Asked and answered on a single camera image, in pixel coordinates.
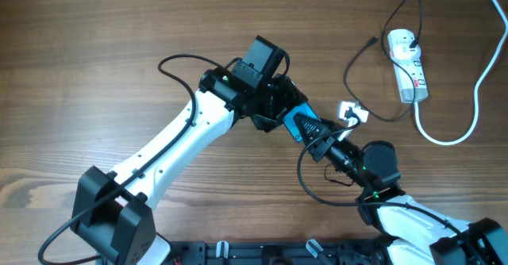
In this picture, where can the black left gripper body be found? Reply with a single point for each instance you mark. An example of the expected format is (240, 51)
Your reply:
(275, 109)

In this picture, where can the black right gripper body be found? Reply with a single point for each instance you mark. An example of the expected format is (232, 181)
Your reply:
(325, 141)

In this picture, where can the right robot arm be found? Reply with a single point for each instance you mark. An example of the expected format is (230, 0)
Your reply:
(418, 234)

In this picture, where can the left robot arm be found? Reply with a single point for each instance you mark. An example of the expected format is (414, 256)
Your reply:
(113, 211)

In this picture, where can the white USB charger plug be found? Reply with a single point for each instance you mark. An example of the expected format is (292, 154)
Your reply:
(403, 53)

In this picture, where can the white power strip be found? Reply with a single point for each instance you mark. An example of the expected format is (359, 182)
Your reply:
(410, 76)

